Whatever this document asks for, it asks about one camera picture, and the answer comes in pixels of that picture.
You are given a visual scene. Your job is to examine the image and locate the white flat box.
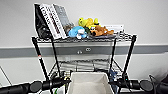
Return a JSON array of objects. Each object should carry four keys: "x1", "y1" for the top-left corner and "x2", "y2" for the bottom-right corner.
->
[{"x1": 104, "y1": 23, "x2": 125, "y2": 34}]

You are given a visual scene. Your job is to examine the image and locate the grey printed box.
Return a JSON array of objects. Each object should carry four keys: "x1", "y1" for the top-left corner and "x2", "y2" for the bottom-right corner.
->
[{"x1": 52, "y1": 3, "x2": 73, "y2": 35}]

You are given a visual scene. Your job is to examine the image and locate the grey wall socket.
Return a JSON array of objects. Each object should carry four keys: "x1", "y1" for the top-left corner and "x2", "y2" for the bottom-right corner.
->
[
  {"x1": 76, "y1": 49, "x2": 83, "y2": 55},
  {"x1": 84, "y1": 47, "x2": 92, "y2": 53}
]

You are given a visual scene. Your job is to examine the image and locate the long grey wall band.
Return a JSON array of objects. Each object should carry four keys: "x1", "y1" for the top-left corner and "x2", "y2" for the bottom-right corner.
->
[{"x1": 0, "y1": 44, "x2": 168, "y2": 60}]

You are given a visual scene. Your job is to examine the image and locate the black wire shelf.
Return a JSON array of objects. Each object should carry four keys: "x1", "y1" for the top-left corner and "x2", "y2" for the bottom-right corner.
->
[{"x1": 30, "y1": 31, "x2": 139, "y2": 94}]

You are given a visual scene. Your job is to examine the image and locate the large blue plush toy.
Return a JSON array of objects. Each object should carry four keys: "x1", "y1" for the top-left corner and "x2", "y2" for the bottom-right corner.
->
[{"x1": 109, "y1": 84, "x2": 118, "y2": 94}]

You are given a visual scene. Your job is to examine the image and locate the grey plush toy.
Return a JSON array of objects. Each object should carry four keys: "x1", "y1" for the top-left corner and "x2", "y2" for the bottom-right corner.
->
[{"x1": 63, "y1": 22, "x2": 75, "y2": 35}]

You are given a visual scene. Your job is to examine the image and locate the black bag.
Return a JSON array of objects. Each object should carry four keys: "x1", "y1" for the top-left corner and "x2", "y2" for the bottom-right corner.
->
[{"x1": 33, "y1": 3, "x2": 52, "y2": 40}]

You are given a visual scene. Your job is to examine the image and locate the yellow plush toy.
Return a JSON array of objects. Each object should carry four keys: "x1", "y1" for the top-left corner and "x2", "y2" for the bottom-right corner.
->
[{"x1": 77, "y1": 16, "x2": 100, "y2": 31}]

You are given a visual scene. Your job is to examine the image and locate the white box with dark print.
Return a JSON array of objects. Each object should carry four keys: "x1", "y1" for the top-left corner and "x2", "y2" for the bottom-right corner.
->
[{"x1": 38, "y1": 2, "x2": 67, "y2": 41}]

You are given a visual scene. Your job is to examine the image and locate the pale basket with dark spots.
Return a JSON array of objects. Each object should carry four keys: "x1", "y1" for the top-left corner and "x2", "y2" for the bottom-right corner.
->
[{"x1": 67, "y1": 71, "x2": 115, "y2": 94}]

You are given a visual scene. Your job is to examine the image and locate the brown plush toy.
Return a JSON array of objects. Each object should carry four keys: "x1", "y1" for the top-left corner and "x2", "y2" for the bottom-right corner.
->
[{"x1": 89, "y1": 25, "x2": 115, "y2": 38}]

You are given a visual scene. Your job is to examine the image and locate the green bowl with white lid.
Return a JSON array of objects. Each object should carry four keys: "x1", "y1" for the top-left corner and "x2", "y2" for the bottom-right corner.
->
[{"x1": 53, "y1": 87, "x2": 65, "y2": 94}]

